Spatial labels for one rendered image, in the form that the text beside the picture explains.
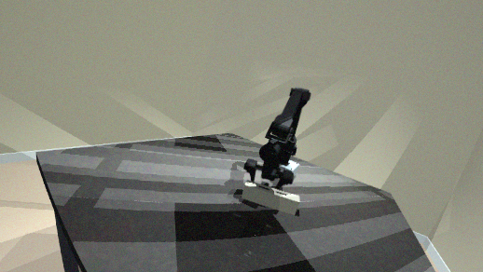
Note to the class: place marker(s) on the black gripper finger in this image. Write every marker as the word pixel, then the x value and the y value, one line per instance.
pixel 280 184
pixel 252 175

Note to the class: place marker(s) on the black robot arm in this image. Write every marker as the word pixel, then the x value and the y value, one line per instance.
pixel 284 127

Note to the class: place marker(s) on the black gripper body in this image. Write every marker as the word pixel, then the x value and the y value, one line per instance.
pixel 287 175

